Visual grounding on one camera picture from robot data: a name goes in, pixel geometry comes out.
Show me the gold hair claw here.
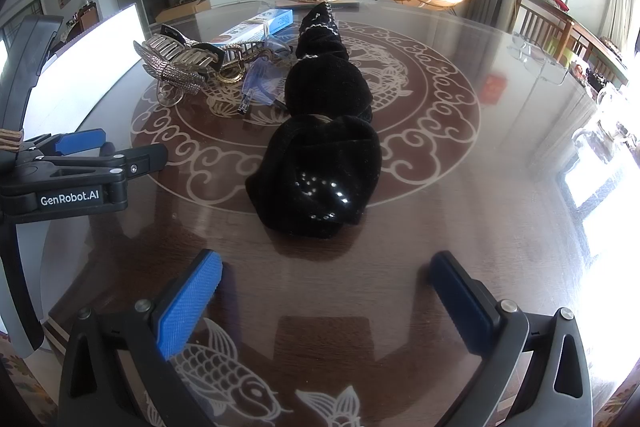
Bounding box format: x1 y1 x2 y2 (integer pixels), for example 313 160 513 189
215 39 266 85

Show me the blue white medicine box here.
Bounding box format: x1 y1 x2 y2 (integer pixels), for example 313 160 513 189
207 8 294 45

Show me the brown cardboard box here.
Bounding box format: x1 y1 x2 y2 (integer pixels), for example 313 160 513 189
154 0 212 25

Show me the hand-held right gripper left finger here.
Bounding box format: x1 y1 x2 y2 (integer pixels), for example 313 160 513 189
59 248 224 427

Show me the silver rhinestone bow hair claw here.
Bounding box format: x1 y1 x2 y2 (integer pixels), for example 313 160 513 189
134 24 223 108

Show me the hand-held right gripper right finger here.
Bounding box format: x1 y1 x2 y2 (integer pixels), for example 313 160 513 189
430 250 593 427

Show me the clear plastic tray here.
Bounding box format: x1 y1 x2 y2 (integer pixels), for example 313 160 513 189
507 32 571 85

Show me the brown braided hair tie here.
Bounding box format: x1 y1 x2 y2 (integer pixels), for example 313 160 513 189
0 128 25 152

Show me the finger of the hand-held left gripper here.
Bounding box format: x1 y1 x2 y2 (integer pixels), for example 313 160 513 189
19 129 107 161
34 143 169 180

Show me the clear blue plastic clip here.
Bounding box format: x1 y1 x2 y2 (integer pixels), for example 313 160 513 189
241 36 296 115

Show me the dark wooden desktop with pattern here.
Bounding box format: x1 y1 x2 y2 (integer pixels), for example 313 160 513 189
37 0 640 427

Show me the plastic wrapped flat tray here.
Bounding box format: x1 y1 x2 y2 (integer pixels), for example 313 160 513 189
275 0 362 12

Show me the black velvet rhinestone hair bow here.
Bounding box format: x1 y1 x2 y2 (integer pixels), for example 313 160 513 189
244 113 384 242

